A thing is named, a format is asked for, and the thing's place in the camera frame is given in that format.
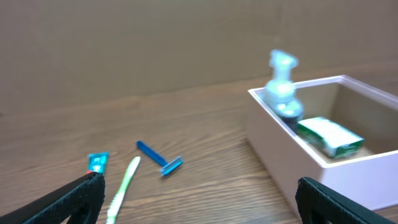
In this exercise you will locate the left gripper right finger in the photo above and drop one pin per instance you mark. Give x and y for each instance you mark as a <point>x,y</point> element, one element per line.
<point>318,204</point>

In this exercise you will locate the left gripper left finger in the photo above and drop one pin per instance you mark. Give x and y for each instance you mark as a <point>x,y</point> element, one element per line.
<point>79,201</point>

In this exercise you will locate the green white toothbrush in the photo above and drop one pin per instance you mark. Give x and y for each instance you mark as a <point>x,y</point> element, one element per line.
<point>116,203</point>

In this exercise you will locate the Colgate toothpaste tube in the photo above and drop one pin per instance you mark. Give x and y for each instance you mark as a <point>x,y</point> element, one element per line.
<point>97,162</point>

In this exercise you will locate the green white soap bar box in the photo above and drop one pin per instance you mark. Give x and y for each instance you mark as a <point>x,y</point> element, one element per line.
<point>329,137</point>

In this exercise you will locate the blue disposable razor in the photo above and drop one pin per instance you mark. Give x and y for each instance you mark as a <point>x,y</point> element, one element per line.
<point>166,167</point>

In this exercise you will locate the clear foam soap pump bottle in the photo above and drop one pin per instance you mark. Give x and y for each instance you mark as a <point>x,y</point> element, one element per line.
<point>280,91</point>

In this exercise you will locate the white open cardboard box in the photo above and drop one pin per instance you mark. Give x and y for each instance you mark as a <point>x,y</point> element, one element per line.
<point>369,177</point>

